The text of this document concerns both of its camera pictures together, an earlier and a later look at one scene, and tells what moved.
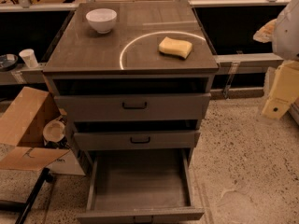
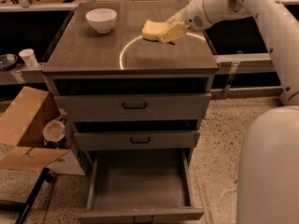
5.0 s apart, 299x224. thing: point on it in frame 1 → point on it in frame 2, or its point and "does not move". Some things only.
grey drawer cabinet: [134, 79] does not move
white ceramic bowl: [102, 20] does not move
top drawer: [133, 107] does not move
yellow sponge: [175, 48] → [151, 30]
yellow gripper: [287, 35] → [193, 17]
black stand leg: [24, 207] does not move
